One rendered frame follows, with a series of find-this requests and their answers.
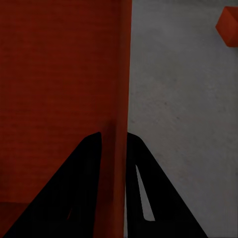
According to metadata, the storage box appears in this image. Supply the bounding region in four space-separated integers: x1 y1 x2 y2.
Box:
0 0 132 238
216 7 238 48

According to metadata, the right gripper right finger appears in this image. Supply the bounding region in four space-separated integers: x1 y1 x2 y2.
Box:
125 132 208 238

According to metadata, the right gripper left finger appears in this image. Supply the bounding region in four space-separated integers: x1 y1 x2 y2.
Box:
3 132 102 238

